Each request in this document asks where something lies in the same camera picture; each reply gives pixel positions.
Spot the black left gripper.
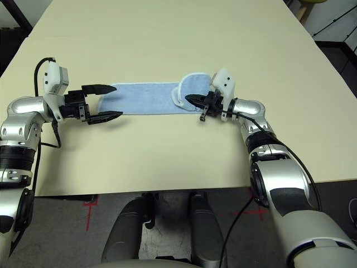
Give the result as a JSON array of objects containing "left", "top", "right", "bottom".
[{"left": 60, "top": 83, "right": 123, "bottom": 126}]

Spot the green stool with wooden legs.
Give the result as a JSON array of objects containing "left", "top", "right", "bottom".
[{"left": 297, "top": 0, "right": 330, "bottom": 22}]

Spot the black foam floor mat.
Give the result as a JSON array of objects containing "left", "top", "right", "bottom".
[{"left": 0, "top": 27, "right": 31, "bottom": 79}]

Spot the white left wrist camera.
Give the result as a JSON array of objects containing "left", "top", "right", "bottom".
[{"left": 41, "top": 57, "right": 70, "bottom": 122}]

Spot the beige robot torso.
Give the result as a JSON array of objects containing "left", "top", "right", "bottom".
[{"left": 91, "top": 258, "right": 196, "bottom": 268}]

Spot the black low cabinet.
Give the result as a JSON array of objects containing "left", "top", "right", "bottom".
[{"left": 315, "top": 40, "right": 357, "bottom": 98}]

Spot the grey robot leg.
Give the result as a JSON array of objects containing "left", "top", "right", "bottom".
[
  {"left": 191, "top": 192, "right": 224, "bottom": 268},
  {"left": 102, "top": 197, "right": 146, "bottom": 263}
]

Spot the grey robot right leg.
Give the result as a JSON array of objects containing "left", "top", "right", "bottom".
[{"left": 191, "top": 192, "right": 224, "bottom": 268}]

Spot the grey robot left leg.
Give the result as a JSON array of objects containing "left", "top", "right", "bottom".
[{"left": 102, "top": 197, "right": 146, "bottom": 263}]

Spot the black framed side table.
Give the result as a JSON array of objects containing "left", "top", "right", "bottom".
[{"left": 0, "top": 0, "right": 34, "bottom": 31}]

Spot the light blue towel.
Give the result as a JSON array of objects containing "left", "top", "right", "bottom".
[{"left": 97, "top": 71, "right": 214, "bottom": 116}]

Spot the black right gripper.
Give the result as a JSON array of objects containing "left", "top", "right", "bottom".
[{"left": 185, "top": 90, "right": 224, "bottom": 121}]

